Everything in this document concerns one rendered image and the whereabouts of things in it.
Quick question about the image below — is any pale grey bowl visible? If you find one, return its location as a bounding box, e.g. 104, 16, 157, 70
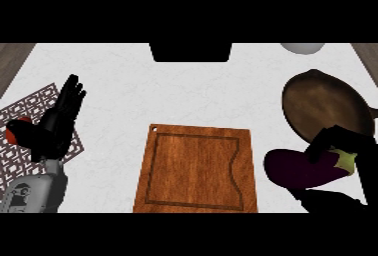
279, 43, 326, 56

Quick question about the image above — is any black appliance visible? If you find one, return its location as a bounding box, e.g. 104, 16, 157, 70
147, 43, 233, 63

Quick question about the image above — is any brown wooden cutting board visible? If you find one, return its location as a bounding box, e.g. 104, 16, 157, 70
131, 123, 259, 214

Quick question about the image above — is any brown patterned placemat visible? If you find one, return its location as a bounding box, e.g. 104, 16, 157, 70
0, 82, 84, 198

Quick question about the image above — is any brown round pan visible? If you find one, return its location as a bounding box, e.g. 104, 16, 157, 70
280, 68, 378, 145

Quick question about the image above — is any red round object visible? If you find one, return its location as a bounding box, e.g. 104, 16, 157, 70
4, 116, 33, 146

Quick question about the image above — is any dark purple eggplant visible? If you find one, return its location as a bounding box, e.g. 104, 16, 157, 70
262, 148, 358, 190

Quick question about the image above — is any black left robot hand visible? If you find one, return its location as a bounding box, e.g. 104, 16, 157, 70
4, 73, 88, 163

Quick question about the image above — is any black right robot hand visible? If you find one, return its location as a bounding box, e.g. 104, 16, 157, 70
287, 124, 378, 214

